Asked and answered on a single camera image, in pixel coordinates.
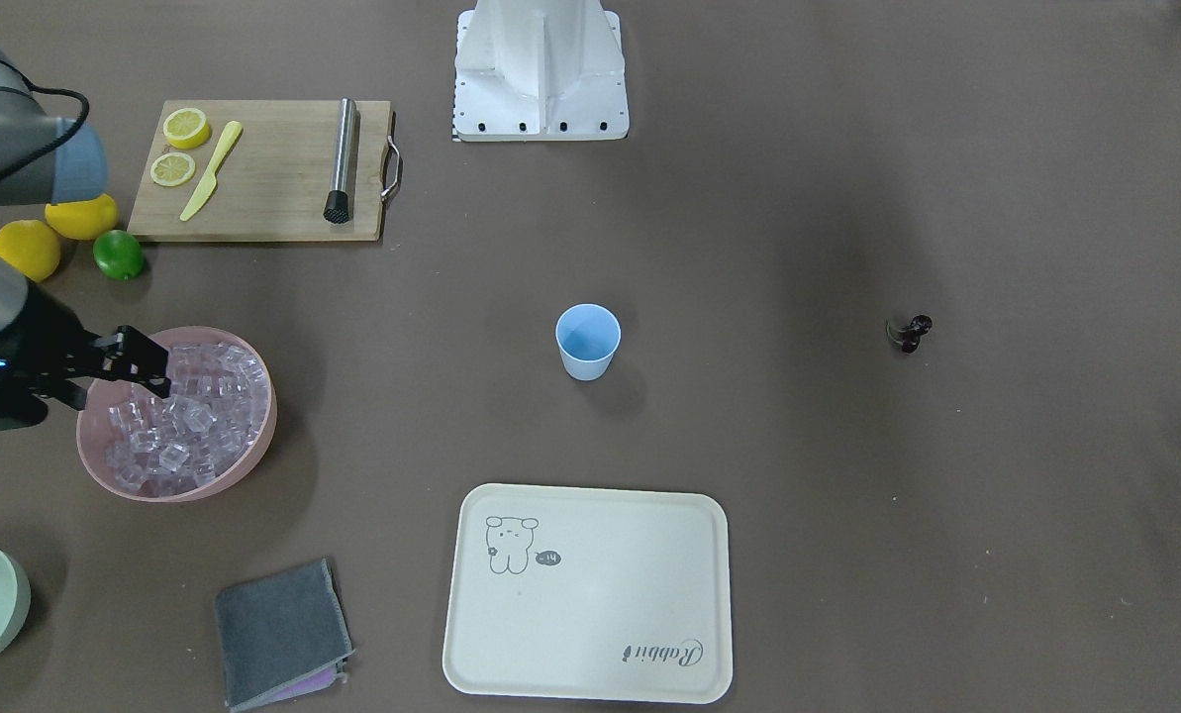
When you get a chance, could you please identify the steel muddler black tip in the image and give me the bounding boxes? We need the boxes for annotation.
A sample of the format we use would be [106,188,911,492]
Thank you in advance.
[322,97,359,225]

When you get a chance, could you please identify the pile of clear ice cubes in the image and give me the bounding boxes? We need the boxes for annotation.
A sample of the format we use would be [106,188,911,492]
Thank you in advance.
[105,342,272,498]

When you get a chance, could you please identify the cream rabbit tray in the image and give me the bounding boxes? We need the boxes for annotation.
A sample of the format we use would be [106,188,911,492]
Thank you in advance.
[442,483,735,704]

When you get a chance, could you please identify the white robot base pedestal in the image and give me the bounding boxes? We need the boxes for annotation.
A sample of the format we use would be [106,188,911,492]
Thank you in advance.
[451,1,631,142]

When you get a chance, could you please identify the light blue plastic cup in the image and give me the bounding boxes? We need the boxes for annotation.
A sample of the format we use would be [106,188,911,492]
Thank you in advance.
[554,303,622,382]

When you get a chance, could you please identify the dark red cherries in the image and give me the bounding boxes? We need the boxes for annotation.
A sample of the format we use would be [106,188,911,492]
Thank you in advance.
[885,313,934,354]

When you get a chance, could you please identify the bamboo cutting board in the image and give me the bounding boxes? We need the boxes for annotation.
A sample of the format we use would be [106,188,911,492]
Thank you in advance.
[128,99,400,243]

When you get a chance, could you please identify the yellow plastic knife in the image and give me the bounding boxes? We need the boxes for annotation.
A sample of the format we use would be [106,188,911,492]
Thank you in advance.
[178,122,244,222]

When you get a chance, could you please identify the grey folded cloth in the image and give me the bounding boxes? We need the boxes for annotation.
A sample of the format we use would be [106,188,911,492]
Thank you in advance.
[214,557,354,712]

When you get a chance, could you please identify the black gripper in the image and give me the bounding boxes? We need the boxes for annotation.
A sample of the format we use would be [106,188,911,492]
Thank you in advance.
[0,287,172,432]

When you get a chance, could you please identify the pink bowl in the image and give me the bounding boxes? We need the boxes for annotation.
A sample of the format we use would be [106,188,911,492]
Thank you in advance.
[76,326,278,504]

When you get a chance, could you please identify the green lime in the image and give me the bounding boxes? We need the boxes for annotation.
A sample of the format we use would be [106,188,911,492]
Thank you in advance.
[92,229,146,281]

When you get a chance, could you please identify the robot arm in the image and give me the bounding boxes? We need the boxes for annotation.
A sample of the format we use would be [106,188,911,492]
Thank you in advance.
[0,50,172,432]

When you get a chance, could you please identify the yellow lemon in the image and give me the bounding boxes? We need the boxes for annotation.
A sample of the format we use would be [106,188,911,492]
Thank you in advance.
[46,192,120,241]
[0,220,63,283]

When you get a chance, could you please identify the lemon half slice lower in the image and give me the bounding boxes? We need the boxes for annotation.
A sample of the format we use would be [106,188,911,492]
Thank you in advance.
[148,151,197,188]

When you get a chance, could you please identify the lemon half slice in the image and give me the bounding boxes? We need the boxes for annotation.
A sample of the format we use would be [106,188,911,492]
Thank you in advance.
[148,151,197,188]
[161,107,213,151]

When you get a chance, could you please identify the lemon half slice upper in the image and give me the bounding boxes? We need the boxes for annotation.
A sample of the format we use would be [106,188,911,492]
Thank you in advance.
[161,107,213,151]

